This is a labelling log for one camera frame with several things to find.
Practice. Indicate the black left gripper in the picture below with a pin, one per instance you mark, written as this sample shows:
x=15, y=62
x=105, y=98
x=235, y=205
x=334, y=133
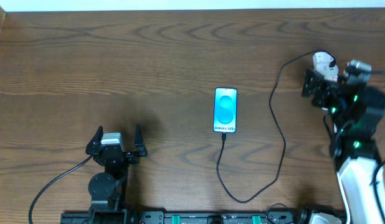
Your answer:
x=114, y=154

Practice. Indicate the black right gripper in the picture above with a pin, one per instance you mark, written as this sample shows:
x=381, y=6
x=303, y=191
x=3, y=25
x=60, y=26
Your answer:
x=317, y=88

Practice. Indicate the blue Samsung Galaxy smartphone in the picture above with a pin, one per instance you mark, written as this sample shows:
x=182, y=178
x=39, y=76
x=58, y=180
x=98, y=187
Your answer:
x=225, y=110

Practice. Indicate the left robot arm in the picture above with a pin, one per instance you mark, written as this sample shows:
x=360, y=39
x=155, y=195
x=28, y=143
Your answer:
x=108, y=188

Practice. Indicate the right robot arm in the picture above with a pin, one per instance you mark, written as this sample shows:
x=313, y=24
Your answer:
x=355, y=111

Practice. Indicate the white USB wall charger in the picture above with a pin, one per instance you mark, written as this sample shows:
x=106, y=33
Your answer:
x=325, y=64

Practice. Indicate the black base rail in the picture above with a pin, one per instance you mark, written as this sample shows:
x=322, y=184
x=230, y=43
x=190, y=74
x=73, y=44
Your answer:
x=157, y=217

